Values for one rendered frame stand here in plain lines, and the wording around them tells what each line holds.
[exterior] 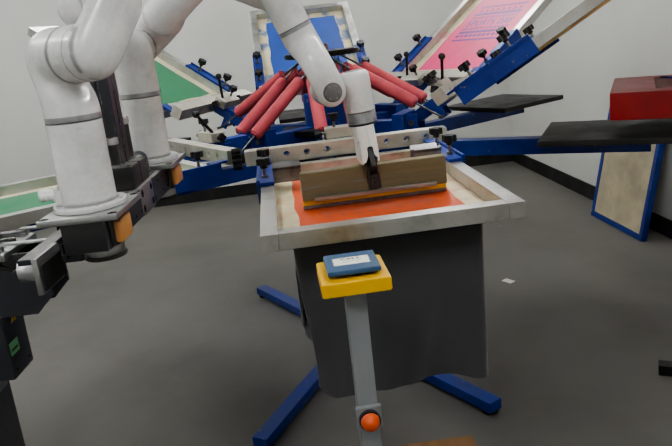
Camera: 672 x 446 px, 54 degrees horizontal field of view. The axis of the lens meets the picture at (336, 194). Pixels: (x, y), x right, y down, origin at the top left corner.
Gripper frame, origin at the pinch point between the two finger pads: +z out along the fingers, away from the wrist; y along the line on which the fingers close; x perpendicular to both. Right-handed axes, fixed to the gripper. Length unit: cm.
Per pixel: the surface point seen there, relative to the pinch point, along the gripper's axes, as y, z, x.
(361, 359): 50, 22, -15
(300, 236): 31.2, 1.3, -21.7
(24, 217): -25, -5, -97
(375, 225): 31.3, 2.4, -5.4
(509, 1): -170, -35, 107
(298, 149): -51, -3, -16
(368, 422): 54, 34, -17
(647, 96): -31, 0, 95
